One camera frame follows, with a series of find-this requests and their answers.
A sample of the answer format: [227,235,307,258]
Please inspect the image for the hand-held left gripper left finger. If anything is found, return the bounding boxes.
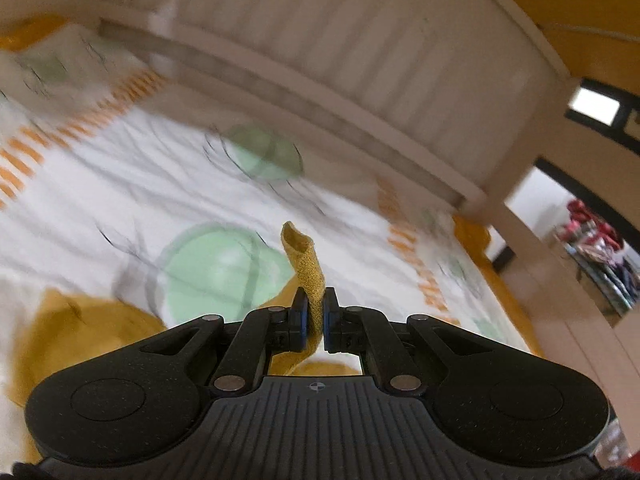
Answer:
[140,287,309,392]

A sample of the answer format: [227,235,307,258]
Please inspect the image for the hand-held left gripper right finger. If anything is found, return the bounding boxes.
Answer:
[322,287,502,392]

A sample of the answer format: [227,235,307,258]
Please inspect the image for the yellow knit sweater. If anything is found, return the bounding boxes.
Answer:
[10,221,363,466]

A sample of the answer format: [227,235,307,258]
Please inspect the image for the pile of colourful clothes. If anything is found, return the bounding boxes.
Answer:
[552,199,640,317]

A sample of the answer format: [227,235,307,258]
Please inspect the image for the white printed duvet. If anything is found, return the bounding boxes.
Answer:
[0,25,533,461]

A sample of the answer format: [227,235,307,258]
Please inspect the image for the window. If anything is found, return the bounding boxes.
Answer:
[566,85,627,129]

